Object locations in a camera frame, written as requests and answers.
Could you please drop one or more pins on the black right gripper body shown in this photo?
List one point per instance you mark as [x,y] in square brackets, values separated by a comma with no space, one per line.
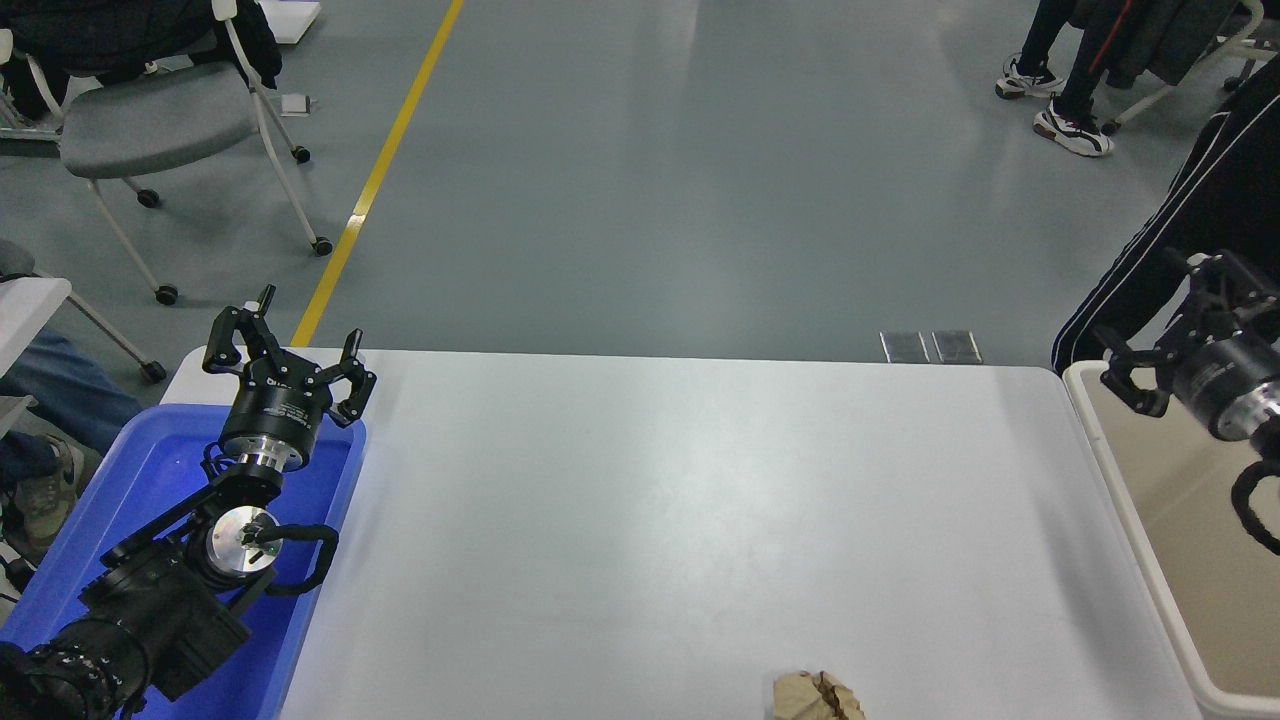
[1225,375]

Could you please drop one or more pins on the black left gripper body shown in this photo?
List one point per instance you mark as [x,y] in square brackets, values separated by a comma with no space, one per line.
[278,405]

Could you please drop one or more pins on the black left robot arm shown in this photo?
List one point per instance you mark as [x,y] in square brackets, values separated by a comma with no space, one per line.
[150,610]

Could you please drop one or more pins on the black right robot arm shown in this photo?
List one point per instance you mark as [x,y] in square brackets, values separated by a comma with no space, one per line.
[1260,420]

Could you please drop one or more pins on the crumpled tan paper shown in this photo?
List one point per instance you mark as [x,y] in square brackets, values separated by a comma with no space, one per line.
[810,700]

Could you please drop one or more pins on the standing person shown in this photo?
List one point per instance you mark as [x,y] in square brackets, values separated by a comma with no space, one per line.
[1220,190]

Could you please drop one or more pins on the blue plastic tray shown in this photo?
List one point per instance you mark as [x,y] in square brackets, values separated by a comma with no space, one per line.
[150,470]

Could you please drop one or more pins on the grey chair with caster leg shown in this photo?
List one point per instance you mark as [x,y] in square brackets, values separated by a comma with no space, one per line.
[110,335]

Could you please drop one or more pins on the large pale bin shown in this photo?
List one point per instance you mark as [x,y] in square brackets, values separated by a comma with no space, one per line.
[1180,540]

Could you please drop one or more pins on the metal floor plate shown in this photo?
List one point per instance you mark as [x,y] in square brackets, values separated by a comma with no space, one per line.
[904,347]
[956,347]

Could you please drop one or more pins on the white-framed chair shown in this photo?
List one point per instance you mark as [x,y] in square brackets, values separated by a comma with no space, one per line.
[1160,95]

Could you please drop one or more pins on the small white floor item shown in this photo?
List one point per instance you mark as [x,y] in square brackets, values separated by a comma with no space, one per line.
[296,105]

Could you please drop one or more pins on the white tablet board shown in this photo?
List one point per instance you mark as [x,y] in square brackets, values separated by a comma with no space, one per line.
[25,315]

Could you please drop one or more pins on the seated person with white shoes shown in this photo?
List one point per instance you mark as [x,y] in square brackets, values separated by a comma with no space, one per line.
[1075,90]

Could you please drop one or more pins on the dark grey hanging coat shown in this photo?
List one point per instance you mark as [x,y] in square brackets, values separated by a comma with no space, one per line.
[1175,40]

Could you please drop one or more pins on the white flat box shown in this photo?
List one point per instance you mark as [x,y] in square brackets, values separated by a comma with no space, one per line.
[290,20]

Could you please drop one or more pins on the black jacket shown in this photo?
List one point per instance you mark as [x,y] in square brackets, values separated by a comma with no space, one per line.
[110,30]

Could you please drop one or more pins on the grey chair with white frame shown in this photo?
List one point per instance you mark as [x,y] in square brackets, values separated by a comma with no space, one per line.
[150,120]

